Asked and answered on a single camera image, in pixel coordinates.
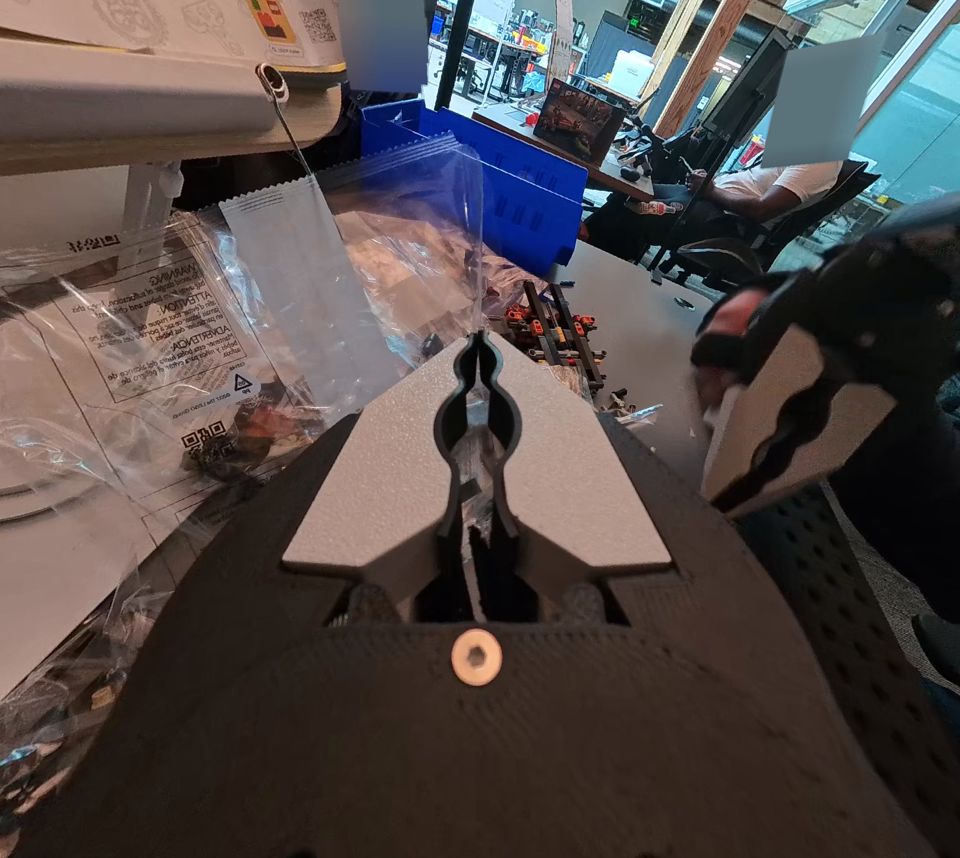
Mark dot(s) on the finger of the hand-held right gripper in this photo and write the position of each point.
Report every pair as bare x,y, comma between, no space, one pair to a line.
840,438
750,401

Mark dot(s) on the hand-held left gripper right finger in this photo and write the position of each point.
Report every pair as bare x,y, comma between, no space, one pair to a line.
577,491

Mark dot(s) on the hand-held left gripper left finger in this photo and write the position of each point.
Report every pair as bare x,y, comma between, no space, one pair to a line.
375,491

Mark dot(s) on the lego car set box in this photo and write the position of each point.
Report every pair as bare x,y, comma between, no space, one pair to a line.
581,120

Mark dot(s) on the pile of clear lego bags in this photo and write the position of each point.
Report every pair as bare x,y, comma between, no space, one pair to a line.
90,318

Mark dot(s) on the person's right hand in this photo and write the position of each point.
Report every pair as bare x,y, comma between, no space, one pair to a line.
742,311

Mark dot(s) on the black mesh office chair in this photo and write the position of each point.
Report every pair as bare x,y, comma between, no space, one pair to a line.
847,198

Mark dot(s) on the person's leg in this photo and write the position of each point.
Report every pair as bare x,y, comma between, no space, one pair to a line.
915,513

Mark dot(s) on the black perforated pad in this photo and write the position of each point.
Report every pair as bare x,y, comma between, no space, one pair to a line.
840,610

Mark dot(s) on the black monitor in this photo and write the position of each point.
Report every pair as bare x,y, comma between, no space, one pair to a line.
750,86

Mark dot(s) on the wooden desk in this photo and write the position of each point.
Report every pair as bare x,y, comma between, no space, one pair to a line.
600,172

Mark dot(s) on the blue plastic bin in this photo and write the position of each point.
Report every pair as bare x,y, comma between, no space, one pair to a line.
525,213

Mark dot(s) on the large clear bag white label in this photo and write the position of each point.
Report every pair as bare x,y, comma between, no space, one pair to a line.
112,348

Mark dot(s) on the white slotted stand leg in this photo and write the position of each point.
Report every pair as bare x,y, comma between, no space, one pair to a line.
146,213

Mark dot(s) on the cardboard sheet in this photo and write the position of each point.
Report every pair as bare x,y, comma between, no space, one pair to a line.
562,11

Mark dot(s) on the white book stand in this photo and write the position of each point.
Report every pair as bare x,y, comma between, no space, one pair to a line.
112,93

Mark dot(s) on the lego chassis frame assembly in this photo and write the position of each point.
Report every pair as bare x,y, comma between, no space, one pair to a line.
559,341

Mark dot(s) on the wooden post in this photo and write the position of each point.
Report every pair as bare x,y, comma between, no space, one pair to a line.
720,11

